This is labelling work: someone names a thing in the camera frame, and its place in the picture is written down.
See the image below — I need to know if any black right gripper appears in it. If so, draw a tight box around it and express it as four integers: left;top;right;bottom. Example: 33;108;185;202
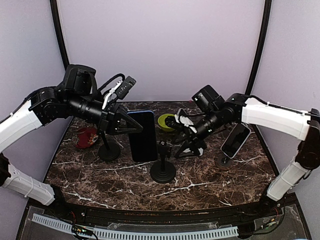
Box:
171;108;224;158

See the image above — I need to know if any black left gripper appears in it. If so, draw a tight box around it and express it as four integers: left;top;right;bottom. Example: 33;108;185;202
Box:
66;91;143;136

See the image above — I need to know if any black phone blue case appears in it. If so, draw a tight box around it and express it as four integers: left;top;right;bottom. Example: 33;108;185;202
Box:
128;110;158;162

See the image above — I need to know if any black pole stand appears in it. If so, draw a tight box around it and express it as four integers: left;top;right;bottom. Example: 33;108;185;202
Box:
150;141;176;184
98;130;121;162

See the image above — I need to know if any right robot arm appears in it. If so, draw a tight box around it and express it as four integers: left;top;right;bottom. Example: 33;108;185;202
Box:
165;85;320;217

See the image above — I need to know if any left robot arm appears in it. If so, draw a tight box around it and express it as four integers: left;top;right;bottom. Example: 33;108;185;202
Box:
0;64;143;161

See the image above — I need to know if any white folding phone stand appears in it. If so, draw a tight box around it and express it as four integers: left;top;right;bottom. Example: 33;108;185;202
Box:
196;141;207;156

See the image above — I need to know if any grey wood-base phone stand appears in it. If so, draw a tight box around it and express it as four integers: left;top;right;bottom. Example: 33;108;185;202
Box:
215;155;233;171

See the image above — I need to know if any green bowl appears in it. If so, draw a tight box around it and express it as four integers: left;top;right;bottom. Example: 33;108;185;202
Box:
157;113;175;132

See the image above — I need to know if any red floral plate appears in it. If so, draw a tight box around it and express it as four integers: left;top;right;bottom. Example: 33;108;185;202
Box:
71;126;99;149

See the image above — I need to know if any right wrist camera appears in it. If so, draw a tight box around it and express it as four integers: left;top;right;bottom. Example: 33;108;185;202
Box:
166;114;197;132

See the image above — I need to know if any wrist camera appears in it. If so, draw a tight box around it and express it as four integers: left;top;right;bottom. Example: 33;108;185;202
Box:
102;76;137;110
166;114;197;132

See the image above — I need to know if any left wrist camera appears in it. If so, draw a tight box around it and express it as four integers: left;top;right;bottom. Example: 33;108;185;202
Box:
102;76;137;110

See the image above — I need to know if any black front rail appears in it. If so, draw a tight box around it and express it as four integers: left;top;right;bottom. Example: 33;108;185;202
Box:
14;193;313;240

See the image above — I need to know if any white slotted cable duct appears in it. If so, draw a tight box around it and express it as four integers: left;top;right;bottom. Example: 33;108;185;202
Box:
31;213;239;240

